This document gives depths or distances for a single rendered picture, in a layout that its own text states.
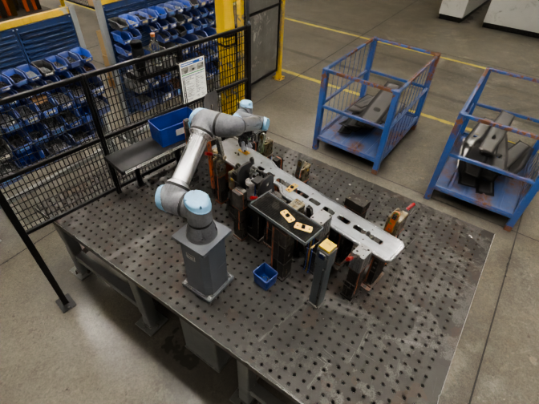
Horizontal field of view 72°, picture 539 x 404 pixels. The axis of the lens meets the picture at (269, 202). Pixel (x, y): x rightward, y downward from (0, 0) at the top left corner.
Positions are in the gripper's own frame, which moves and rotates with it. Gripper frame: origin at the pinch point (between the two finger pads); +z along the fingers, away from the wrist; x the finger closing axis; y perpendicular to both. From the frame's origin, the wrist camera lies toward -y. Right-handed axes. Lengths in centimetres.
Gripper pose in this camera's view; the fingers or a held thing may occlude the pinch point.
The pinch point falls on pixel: (244, 149)
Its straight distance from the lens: 248.5
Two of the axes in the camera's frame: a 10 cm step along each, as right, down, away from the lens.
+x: 6.9, -4.7, 5.5
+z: -0.4, 7.3, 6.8
